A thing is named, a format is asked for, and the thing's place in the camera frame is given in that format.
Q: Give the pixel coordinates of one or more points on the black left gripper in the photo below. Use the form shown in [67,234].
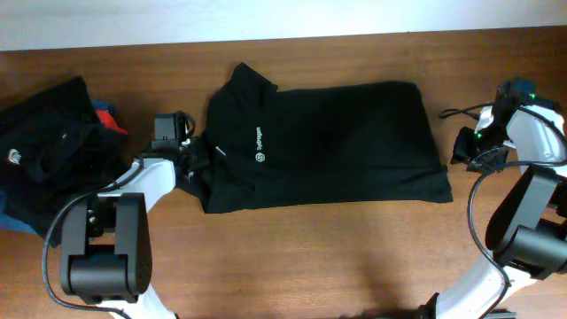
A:
[190,158]

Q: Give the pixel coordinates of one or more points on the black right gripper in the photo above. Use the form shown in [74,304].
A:
[466,148]

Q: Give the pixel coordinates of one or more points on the black polo shirt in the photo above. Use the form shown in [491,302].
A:
[267,148]

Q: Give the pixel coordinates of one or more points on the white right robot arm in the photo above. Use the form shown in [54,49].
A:
[524,130]

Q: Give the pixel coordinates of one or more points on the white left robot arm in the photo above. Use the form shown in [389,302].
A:
[105,257]

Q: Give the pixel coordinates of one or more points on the red garment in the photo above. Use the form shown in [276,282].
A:
[109,122]

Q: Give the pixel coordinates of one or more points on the black garment with logo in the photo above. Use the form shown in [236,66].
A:
[54,146]

